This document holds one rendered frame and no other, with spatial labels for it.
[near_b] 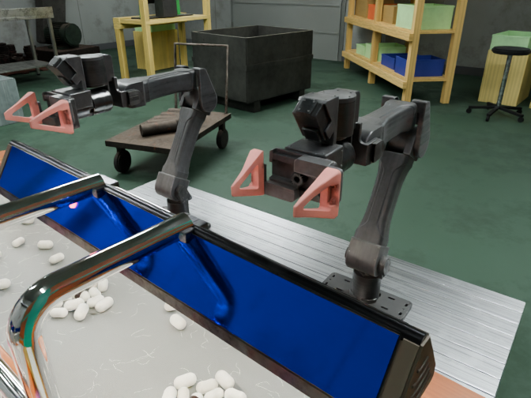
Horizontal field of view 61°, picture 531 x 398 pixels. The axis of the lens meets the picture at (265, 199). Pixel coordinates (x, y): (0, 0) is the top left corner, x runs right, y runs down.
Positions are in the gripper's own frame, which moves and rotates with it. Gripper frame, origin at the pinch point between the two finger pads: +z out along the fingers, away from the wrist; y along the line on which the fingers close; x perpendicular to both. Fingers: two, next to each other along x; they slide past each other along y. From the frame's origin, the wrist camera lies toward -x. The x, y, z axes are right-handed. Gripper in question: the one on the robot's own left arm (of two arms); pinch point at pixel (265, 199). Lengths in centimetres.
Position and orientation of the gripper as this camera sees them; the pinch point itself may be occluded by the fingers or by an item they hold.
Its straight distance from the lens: 56.7
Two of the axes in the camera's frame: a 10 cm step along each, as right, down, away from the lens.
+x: 0.1, 8.9, 4.5
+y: 8.1, 2.6, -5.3
